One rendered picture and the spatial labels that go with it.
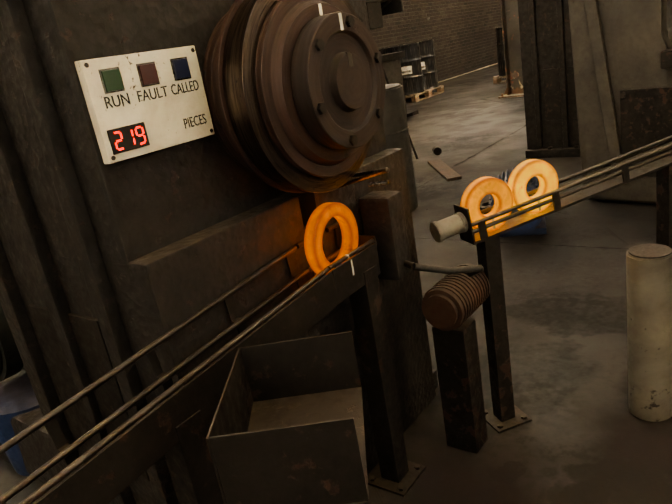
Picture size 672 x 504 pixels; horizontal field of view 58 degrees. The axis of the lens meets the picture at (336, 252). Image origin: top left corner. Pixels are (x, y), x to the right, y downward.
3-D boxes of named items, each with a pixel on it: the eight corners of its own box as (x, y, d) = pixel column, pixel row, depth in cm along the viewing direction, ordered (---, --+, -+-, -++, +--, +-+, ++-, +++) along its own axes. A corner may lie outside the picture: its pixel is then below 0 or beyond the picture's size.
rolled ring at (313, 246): (352, 192, 150) (342, 192, 152) (307, 215, 137) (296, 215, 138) (364, 261, 156) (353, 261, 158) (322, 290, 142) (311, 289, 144)
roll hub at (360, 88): (304, 163, 125) (278, 20, 116) (376, 134, 146) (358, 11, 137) (326, 162, 122) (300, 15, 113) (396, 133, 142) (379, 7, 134)
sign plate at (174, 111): (103, 164, 110) (73, 62, 104) (208, 134, 129) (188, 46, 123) (111, 164, 108) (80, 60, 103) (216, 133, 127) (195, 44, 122)
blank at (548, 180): (501, 168, 171) (508, 170, 167) (547, 151, 174) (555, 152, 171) (510, 219, 176) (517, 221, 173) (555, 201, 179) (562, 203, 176)
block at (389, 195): (367, 279, 171) (354, 197, 164) (382, 268, 177) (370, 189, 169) (400, 282, 165) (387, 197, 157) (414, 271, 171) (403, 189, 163)
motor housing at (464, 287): (437, 450, 182) (415, 288, 166) (468, 410, 199) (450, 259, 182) (478, 462, 175) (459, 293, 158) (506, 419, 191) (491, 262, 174)
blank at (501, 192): (454, 186, 167) (460, 188, 164) (502, 168, 171) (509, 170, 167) (465, 237, 172) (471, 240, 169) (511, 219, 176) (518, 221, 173)
